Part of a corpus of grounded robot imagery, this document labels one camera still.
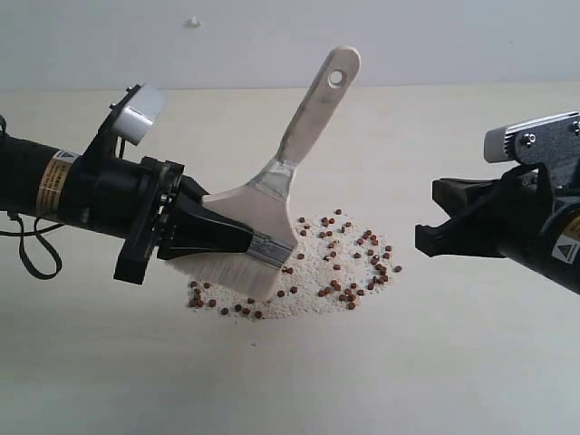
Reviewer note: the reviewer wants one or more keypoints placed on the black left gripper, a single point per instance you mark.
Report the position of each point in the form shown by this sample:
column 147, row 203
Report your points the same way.
column 131, row 201

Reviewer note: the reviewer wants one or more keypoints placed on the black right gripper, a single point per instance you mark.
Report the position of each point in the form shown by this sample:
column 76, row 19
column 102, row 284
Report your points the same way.
column 528, row 219

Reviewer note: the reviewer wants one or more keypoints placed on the wide white bristle paintbrush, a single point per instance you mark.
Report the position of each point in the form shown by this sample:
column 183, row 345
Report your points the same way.
column 262, row 202

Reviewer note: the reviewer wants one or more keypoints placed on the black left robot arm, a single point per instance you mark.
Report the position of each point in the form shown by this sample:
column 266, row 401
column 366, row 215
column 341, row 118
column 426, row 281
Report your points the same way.
column 33, row 179

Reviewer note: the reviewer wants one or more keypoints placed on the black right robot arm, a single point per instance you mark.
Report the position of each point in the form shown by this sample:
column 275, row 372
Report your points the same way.
column 523, row 216

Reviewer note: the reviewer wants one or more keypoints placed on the brown and white granule pile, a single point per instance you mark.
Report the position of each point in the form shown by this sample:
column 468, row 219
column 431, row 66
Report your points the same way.
column 336, row 263

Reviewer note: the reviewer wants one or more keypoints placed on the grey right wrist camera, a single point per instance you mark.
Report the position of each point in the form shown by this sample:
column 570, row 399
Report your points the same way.
column 551, row 140

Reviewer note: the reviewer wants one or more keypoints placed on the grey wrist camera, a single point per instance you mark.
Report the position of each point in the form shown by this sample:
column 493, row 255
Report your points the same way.
column 137, row 114
column 551, row 140

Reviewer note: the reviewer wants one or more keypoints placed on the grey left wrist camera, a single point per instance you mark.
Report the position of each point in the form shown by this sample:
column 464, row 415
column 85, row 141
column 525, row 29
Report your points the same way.
column 137, row 114

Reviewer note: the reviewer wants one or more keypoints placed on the small white wall lump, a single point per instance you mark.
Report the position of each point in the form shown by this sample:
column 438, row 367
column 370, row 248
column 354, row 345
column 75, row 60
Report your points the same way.
column 193, row 23

